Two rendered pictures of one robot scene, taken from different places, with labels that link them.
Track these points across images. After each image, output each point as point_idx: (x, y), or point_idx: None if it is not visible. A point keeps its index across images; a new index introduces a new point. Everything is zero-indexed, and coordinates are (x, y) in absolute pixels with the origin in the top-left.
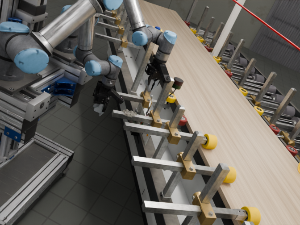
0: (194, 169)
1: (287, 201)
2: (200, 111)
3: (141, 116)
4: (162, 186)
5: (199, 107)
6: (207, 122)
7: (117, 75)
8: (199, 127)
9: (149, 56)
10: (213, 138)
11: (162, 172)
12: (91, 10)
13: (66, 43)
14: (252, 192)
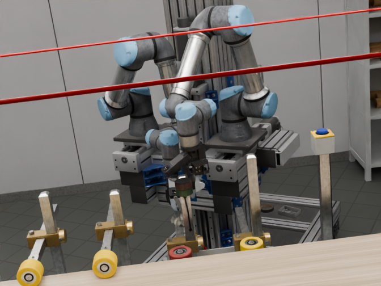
0: (31, 236)
1: None
2: (221, 276)
3: (180, 230)
4: None
5: (240, 277)
6: (184, 282)
7: (165, 155)
8: (162, 270)
9: (320, 184)
10: (98, 254)
11: None
12: (118, 66)
13: (220, 128)
14: None
